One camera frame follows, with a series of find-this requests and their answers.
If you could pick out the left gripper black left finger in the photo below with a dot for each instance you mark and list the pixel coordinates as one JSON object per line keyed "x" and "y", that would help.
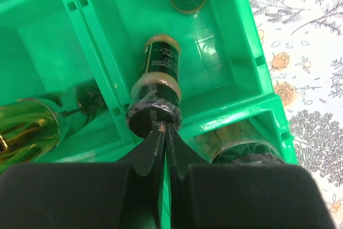
{"x": 121, "y": 194}

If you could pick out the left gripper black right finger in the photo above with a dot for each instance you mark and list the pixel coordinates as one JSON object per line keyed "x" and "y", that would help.
{"x": 239, "y": 195}

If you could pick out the small black-cap spice jar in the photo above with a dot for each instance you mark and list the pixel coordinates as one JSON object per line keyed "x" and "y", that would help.
{"x": 236, "y": 144}

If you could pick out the dark round-cap bottle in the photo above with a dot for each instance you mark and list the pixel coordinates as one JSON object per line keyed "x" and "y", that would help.
{"x": 156, "y": 95}

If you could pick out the gold-cap pepper grinder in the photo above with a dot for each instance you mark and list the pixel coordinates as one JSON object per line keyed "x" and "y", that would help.
{"x": 32, "y": 127}

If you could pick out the green plastic organizer tray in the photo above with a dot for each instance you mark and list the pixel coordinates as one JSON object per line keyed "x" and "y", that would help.
{"x": 53, "y": 45}

